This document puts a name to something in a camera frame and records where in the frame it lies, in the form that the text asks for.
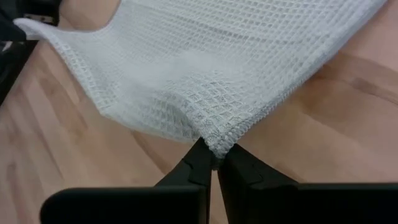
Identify white waffle weave towel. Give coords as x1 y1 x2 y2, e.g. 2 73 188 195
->
12 0 389 160

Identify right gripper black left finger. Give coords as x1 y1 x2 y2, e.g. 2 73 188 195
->
39 136 216 224

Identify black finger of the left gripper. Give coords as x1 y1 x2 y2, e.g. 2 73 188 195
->
0 0 27 43

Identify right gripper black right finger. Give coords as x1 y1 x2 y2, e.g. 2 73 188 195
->
216 142 398 224

